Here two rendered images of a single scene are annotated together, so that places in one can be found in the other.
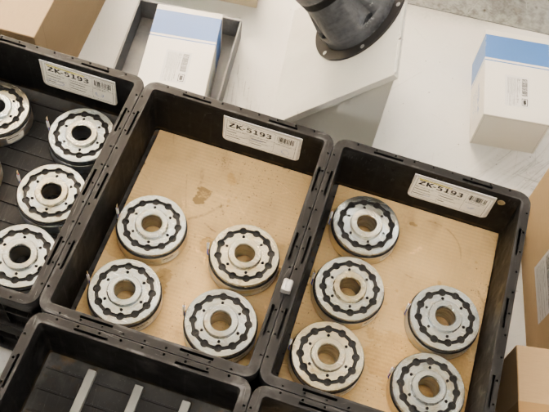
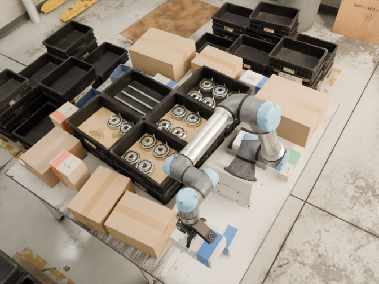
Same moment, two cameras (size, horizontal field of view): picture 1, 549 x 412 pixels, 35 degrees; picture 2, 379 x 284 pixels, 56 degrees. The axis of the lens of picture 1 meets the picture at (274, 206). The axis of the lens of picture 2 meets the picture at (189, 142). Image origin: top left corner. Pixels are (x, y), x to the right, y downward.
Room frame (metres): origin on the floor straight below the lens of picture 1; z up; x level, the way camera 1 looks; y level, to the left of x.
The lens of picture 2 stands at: (1.44, -1.06, 2.55)
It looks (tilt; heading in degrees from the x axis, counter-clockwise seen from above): 52 degrees down; 126
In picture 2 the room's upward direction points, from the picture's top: 7 degrees counter-clockwise
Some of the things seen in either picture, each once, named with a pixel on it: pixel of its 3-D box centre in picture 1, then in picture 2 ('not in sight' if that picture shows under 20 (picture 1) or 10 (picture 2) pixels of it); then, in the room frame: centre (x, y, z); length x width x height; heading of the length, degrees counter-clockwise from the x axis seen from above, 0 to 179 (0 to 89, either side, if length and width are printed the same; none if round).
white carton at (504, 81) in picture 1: (509, 91); (217, 234); (1.06, -0.39, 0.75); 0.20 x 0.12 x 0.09; 0
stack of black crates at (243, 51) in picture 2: not in sight; (252, 63); (0.48, 1.40, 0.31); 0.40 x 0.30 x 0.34; 176
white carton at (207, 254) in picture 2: not in sight; (198, 241); (1.07, -0.58, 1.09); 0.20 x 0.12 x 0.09; 176
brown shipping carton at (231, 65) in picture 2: not in sight; (216, 68); (0.47, 0.73, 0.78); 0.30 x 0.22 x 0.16; 174
